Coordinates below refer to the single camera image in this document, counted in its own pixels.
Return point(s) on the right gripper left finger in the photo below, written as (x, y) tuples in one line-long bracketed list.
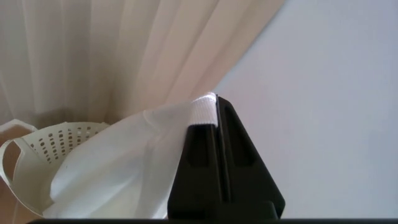
[(192, 186)]

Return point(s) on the white laundry basket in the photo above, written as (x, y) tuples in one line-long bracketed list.
[(31, 174)]

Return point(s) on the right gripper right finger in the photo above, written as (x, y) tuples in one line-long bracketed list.
[(252, 186)]

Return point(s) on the beige curtain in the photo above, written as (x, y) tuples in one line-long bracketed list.
[(93, 46)]

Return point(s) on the white garment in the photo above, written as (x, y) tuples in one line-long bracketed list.
[(124, 161)]

